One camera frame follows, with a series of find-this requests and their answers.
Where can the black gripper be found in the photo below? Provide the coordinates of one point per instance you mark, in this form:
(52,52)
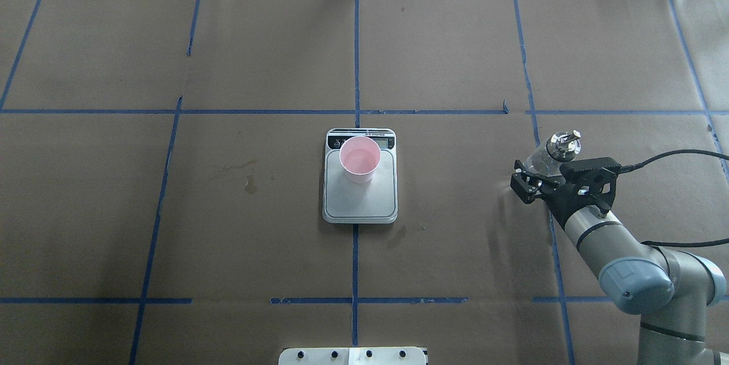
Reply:
(560,204)

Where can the clear glass sauce bottle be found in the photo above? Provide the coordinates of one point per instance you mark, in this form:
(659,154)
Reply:
(562,147)

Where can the pink paper cup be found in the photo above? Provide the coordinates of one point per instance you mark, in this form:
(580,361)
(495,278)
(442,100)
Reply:
(360,157)

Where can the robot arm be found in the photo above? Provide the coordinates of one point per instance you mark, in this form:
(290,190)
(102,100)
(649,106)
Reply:
(670,289)

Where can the silver digital kitchen scale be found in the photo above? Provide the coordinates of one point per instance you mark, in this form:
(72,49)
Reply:
(374,201)

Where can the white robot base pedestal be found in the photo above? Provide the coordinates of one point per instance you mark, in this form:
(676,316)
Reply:
(354,355)

